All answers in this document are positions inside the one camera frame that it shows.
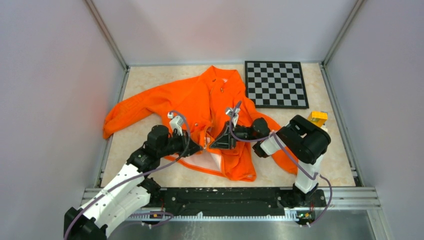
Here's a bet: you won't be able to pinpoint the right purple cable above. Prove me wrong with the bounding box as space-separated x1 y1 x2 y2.
228 100 333 228

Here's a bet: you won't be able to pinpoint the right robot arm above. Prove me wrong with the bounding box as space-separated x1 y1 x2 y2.
210 115 331 208

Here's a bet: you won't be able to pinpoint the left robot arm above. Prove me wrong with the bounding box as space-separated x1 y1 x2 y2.
63 125 203 240

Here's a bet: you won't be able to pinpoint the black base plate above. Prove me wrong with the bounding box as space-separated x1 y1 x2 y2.
148 187 327 217

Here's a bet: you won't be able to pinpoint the black white checkerboard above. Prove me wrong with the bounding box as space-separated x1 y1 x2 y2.
244 60 309 109

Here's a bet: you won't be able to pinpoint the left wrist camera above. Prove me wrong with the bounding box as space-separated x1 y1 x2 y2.
167 110 185 136

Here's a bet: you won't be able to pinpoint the orange zip jacket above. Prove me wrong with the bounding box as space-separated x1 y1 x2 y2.
102 66 280 182

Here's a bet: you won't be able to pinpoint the aluminium front rail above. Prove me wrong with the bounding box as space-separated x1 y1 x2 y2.
81 187 381 226

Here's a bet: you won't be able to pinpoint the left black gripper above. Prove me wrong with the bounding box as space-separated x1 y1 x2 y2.
158 129 203 158

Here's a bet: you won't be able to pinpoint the yellow red toy blocks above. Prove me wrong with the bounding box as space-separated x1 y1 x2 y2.
307 111 329 132

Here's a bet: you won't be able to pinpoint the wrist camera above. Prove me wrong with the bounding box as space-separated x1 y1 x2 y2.
167 110 185 136
225 106 240 128

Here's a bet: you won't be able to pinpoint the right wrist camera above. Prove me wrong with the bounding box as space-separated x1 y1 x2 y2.
225 106 240 128

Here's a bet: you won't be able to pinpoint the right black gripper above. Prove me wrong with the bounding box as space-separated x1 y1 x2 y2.
209 120 259 150

